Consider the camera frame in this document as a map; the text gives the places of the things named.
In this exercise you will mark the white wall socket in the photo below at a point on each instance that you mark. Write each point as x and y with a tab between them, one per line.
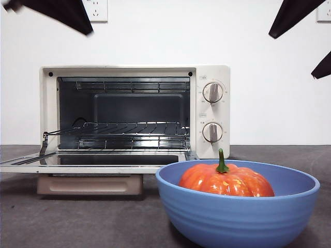
101	13
325	16

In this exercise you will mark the blue ribbed bowl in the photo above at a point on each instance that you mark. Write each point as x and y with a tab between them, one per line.
232	222

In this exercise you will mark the round beige oven knob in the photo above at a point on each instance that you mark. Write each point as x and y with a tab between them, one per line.
212	93
212	132

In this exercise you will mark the cream Toshiba toaster oven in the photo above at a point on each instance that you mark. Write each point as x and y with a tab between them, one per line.
225	77

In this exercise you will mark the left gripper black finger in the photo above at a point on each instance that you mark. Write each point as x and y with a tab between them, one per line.
67	14

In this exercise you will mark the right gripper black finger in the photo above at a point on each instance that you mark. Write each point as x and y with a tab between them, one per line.
323	68
292	18

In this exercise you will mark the orange toy pumpkin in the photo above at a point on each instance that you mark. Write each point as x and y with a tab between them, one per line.
219	186

